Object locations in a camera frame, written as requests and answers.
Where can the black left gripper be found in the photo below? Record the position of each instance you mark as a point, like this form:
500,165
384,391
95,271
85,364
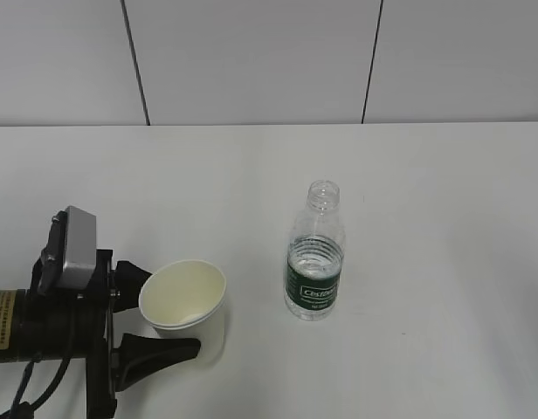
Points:
136,357

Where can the white paper cup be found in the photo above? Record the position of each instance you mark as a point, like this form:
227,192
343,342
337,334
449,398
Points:
186,299

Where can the clear water bottle green label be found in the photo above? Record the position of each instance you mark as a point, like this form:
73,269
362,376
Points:
315,254

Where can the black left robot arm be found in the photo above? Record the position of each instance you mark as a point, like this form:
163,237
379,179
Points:
47,329

